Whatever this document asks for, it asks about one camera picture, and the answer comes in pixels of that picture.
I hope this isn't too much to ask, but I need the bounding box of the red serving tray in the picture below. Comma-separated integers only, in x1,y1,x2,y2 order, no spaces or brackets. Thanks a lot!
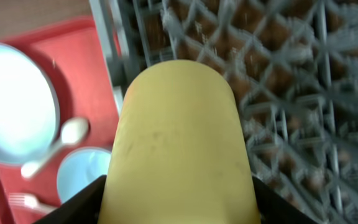
0,17,118,223

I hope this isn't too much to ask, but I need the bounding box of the grey dishwasher rack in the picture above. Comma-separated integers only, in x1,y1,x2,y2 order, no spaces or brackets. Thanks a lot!
89,0,358,223

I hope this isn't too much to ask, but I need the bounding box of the light blue plate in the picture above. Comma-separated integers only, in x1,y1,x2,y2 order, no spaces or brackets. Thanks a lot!
0,43,60,166

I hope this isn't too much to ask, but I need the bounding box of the yellow plastic cup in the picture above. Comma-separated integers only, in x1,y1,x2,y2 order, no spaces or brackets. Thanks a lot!
98,60,260,223

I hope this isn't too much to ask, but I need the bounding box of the light blue bowl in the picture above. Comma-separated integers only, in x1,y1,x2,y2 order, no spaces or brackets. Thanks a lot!
57,147,111,203

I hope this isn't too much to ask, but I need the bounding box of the white plastic spoon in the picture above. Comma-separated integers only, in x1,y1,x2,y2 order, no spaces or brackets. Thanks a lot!
21,117,90,179

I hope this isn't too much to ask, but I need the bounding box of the white plastic fork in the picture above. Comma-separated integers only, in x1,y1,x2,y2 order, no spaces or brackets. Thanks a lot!
8,193,57,215

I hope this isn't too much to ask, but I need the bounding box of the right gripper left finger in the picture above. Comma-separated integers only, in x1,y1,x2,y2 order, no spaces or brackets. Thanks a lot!
35,175,106,224

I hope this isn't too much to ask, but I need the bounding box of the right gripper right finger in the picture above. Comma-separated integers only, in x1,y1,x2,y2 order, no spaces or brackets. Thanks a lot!
252,177,316,224

